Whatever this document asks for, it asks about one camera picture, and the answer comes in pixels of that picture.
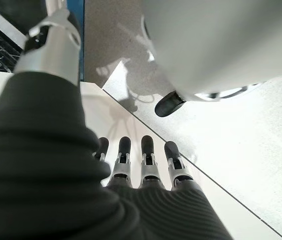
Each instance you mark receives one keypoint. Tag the black built-in dishwasher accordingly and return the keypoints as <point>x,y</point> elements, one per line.
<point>11,15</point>

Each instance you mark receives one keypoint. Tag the black robot foot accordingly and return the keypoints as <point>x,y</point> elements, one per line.
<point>168,105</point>

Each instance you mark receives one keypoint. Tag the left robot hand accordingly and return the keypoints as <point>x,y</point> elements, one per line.
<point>36,162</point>

